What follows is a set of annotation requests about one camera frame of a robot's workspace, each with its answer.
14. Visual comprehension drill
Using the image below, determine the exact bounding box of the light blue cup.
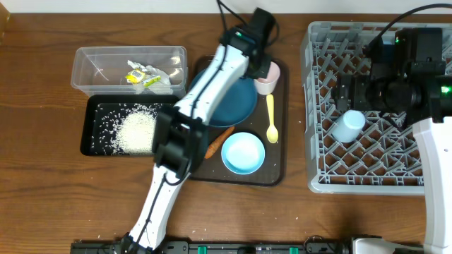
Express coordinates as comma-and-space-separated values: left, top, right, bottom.
331, 110, 366, 143

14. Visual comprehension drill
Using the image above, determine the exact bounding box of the light blue bowl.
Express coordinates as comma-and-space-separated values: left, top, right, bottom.
220, 132, 266, 175

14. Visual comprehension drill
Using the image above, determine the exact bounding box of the yellow plastic spoon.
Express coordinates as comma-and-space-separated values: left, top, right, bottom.
266, 94, 279, 144

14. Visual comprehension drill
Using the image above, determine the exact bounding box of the pink plastic cup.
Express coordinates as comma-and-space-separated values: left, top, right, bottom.
254, 61, 281, 95

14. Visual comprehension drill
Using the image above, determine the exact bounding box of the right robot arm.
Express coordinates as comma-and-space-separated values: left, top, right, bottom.
333, 28, 451, 253

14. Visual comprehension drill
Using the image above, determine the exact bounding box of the yellow green snack wrapper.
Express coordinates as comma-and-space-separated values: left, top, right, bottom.
125, 69, 161, 87

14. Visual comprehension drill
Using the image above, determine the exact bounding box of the white tissue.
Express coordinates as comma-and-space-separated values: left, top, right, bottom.
125, 60, 173, 95

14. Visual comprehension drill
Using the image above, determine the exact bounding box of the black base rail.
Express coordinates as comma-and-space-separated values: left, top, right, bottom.
70, 241, 352, 254

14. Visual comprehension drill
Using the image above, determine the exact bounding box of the orange carrot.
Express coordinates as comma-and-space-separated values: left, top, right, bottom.
204, 126, 235, 159

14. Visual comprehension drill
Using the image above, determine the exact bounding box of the dark blue plate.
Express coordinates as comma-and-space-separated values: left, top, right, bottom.
209, 78, 258, 128

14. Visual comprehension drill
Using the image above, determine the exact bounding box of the clear plastic bin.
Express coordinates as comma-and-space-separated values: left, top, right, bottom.
71, 46, 188, 98

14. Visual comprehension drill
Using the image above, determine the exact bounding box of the white rice pile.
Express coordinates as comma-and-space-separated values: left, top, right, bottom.
88, 102, 162, 156

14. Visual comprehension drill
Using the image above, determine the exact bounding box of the black waste tray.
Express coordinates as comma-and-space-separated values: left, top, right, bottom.
81, 95, 179, 156

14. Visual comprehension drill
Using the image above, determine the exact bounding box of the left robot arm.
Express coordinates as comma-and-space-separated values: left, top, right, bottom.
120, 8, 276, 253

